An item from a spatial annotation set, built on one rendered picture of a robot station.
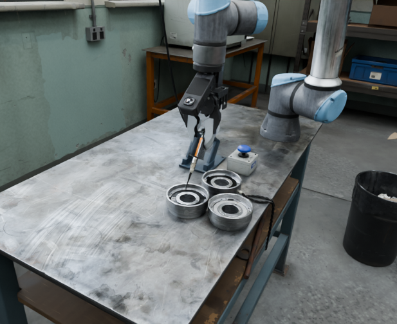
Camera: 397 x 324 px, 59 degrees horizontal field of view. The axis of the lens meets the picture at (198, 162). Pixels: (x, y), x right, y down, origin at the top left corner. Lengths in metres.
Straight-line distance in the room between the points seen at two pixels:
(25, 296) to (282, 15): 4.14
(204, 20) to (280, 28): 3.87
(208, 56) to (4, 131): 1.78
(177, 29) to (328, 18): 2.21
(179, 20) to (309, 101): 2.16
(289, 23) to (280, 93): 3.37
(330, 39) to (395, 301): 1.33
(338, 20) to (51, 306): 1.10
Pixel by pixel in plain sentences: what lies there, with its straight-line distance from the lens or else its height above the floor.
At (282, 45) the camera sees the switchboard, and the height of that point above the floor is 0.68.
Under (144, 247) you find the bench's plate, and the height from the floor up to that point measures 0.80.
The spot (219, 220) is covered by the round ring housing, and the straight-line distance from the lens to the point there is 0.80.
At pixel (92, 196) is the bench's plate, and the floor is 0.80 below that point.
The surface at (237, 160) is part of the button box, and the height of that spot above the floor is 0.84.
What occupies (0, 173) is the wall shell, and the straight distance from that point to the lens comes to 2.48.
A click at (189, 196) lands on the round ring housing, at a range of 0.88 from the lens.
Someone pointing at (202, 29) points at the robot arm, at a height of 1.21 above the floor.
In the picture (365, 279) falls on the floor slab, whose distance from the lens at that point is 2.07.
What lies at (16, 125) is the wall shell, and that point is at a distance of 2.45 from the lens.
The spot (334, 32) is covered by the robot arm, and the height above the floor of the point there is 1.19.
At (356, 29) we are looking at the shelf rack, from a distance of 4.13.
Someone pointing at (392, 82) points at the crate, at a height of 0.49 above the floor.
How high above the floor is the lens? 1.30
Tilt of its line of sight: 27 degrees down
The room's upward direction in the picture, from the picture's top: 3 degrees clockwise
